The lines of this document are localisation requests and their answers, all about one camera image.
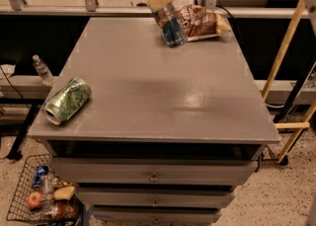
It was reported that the bottom drawer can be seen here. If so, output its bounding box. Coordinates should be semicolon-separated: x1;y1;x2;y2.
91;207;221;224

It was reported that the black wire basket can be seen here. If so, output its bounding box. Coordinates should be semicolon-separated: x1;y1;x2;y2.
6;154;82;226

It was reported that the middle drawer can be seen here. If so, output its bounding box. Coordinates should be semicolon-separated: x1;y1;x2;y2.
77;188;235;208

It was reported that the top drawer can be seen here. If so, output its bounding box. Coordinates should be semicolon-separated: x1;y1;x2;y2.
49;158;257;186

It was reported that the yellow sponge in basket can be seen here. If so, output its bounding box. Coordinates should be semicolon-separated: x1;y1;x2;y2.
53;187;75;200

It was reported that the clear plastic water bottle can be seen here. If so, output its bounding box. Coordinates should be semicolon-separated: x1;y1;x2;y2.
33;55;53;86

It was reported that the brown yellow chip bag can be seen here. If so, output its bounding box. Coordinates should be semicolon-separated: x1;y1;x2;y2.
176;5;231;41

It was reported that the silver blue redbull can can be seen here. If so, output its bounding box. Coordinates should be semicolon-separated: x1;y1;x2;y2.
153;4;187;47

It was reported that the green soda can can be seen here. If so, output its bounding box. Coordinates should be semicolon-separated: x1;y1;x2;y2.
42;77;92;125

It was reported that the blue can in basket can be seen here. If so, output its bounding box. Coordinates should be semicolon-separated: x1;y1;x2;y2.
32;165;48;188

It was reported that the red apple in basket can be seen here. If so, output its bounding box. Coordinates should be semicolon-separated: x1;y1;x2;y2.
28;191;41;209

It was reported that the drawer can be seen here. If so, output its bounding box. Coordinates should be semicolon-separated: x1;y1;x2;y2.
91;207;221;224
77;188;235;208
49;158;257;186

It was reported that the red snack bag in basket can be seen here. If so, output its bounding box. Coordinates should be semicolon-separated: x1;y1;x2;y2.
51;202;78;220

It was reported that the grey drawer cabinet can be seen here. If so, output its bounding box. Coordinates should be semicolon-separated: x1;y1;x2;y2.
28;17;281;225

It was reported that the clear bottle in basket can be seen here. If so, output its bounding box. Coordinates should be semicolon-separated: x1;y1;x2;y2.
40;174;54;209

